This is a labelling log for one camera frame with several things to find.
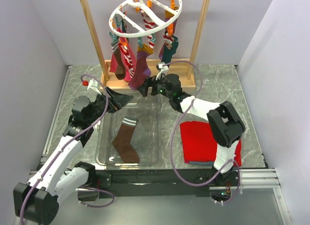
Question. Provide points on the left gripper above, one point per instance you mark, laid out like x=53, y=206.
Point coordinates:
x=117, y=101

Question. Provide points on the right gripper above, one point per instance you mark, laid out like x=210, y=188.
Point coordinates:
x=149, y=82

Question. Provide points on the maroon purple ribbed sock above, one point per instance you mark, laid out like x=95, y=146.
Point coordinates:
x=142, y=70

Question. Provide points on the brown sock with striped cuff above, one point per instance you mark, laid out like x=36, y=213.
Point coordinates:
x=122, y=141

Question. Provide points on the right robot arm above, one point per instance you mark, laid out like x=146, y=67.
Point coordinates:
x=226, y=125

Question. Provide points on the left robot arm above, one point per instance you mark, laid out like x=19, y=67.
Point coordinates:
x=39, y=199

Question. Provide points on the wooden hanger stand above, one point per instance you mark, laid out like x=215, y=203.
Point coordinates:
x=143, y=43

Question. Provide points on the pink cloth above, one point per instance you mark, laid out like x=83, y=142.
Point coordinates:
x=113, y=63

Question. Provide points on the clear plastic tray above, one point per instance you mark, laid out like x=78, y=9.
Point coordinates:
x=146, y=139

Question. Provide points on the dark teal santa sock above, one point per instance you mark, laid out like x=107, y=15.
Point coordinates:
x=170, y=46

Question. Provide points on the santa red white striped sock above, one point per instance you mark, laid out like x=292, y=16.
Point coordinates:
x=149, y=24

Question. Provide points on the red folded cloth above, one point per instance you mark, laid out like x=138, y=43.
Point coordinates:
x=198, y=143

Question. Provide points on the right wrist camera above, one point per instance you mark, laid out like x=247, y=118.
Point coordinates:
x=162, y=70

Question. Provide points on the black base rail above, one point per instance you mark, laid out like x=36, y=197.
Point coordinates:
x=155, y=182

